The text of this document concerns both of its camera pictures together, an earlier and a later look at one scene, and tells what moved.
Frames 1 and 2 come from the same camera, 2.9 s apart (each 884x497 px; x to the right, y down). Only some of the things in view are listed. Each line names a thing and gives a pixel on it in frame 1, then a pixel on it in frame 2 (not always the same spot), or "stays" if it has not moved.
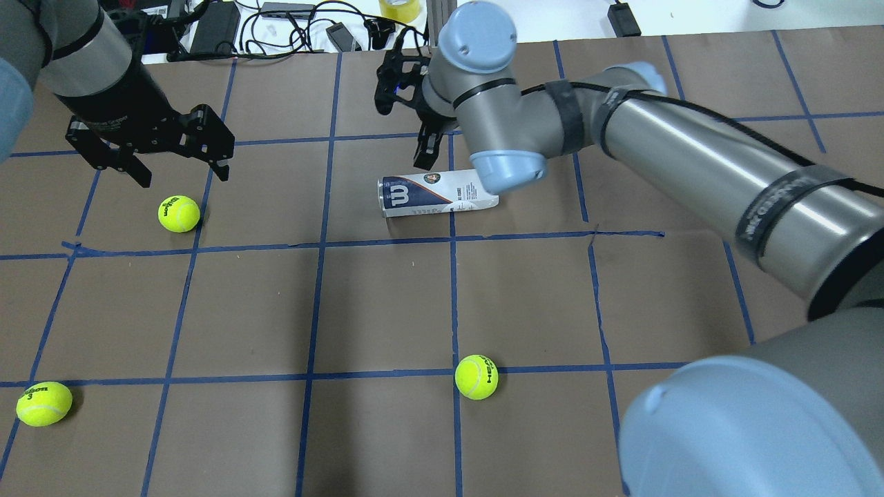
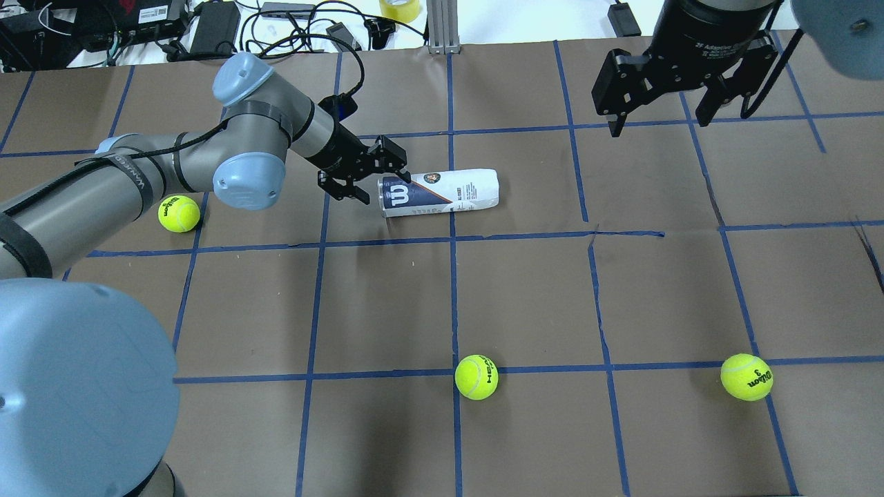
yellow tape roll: [403, 11] stays
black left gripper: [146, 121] -> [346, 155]
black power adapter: [623, 21] stays
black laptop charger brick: [218, 23] stays
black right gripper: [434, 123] -> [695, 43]
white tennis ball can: [416, 193] stays
